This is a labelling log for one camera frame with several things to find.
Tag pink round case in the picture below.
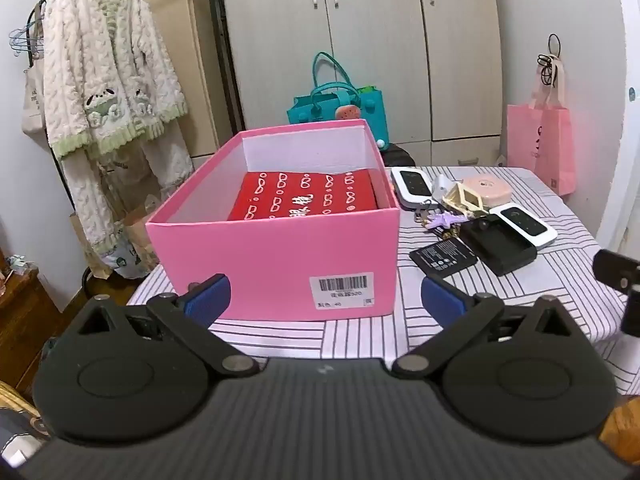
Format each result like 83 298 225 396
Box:
460 174 512 207

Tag blue clothes hangers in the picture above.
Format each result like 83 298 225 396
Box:
7 25 46 56

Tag white pocket router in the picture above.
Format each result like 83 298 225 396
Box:
390 166 435 207
489 203 558 250

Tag brown paper bag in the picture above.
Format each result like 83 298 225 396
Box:
70 205 161 281

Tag black battery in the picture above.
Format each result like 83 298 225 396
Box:
409 237 480 277

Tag beige wardrobe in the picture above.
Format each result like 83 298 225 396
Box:
217 0 503 166

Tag black clothes rack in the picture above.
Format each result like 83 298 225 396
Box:
30 0 131 311

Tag black suitcase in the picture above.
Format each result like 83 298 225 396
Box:
382 142 416 168

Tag white refrigerator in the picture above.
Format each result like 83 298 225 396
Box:
495 0 640 256

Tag wooden side cabinet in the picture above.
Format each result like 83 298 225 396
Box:
0 260 66 396

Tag cream hair claw clip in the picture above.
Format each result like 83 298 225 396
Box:
442 182 488 220

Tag green print plastic bag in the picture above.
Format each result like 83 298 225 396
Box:
100 240 156 281

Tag black hair tie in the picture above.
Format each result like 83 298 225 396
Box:
537 34 562 86

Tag white charger plug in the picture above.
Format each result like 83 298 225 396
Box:
430 174 457 203

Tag black plastic case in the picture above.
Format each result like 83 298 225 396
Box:
459 214 538 277

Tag teal felt handbag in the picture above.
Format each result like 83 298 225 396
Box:
286 51 390 148

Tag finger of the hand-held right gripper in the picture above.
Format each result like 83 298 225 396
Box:
593 249 640 338

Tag orange plush object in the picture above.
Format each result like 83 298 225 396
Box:
599 395 640 466

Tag pink tote bag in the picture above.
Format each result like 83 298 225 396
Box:
506 52 577 196

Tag red patterned cloth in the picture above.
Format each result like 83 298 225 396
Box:
227 169 378 222

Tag pink cardboard box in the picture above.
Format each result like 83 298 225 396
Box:
145 119 401 322

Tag white green fluffy cardigan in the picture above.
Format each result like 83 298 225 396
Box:
40 0 190 161

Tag striped tablecloth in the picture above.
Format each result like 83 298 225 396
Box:
127 165 640 361

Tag purple star hair clip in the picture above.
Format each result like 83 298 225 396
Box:
414 200 463 238

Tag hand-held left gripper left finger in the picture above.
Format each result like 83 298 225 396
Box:
67 274 261 378

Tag cream tote bag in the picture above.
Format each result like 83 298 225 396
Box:
21 35 48 135

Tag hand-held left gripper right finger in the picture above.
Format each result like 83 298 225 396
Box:
391 275 576 380

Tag white fluffy pajama pants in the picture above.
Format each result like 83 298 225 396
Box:
60 120 196 273

